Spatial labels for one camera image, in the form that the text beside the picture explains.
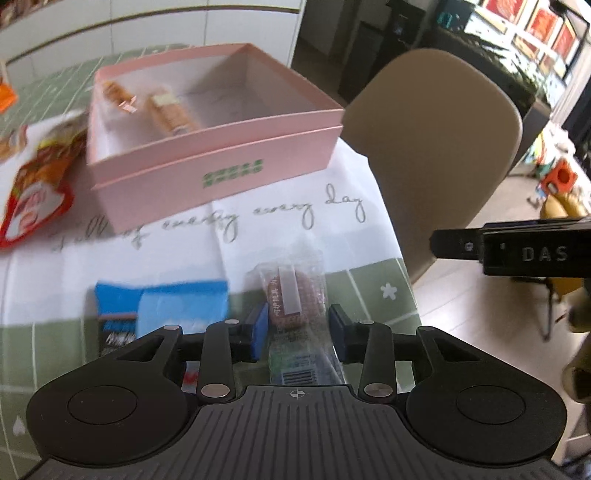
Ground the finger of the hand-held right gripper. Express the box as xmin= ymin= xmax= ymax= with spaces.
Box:
xmin=429 ymin=229 xmax=485 ymax=260

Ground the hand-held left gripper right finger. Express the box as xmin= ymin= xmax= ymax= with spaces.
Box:
xmin=328 ymin=304 xmax=483 ymax=404

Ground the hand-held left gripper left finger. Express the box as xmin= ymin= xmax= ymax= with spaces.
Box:
xmin=113 ymin=302 xmax=269 ymax=403

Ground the clear packet round brown cake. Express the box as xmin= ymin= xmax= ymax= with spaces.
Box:
xmin=255 ymin=263 xmax=347 ymax=386

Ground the blue white snack packet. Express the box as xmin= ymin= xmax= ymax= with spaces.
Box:
xmin=95 ymin=278 xmax=230 ymax=356

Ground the pink cardboard box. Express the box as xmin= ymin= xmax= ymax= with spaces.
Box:
xmin=87 ymin=43 xmax=345 ymax=234

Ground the clear packet orange bread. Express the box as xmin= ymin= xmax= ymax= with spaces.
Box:
xmin=0 ymin=127 xmax=28 ymax=161
xmin=147 ymin=91 xmax=200 ymax=137

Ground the red snack packet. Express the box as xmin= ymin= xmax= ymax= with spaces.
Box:
xmin=0 ymin=113 xmax=88 ymax=250

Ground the yellow toy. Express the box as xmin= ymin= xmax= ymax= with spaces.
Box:
xmin=540 ymin=191 xmax=589 ymax=220

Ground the orange cube toy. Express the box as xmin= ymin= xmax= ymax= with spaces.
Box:
xmin=542 ymin=157 xmax=578 ymax=197

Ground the green white printed tablecloth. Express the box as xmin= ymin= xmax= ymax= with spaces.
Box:
xmin=0 ymin=44 xmax=423 ymax=462

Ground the beige chair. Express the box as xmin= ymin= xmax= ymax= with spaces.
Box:
xmin=342 ymin=48 xmax=525 ymax=282

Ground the black fish tank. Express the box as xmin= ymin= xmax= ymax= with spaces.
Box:
xmin=429 ymin=0 xmax=552 ymax=121

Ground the black water dispenser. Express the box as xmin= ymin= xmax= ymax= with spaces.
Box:
xmin=339 ymin=0 xmax=428 ymax=100

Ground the group of red framed pictures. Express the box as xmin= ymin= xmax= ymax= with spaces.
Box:
xmin=480 ymin=0 xmax=583 ymax=79

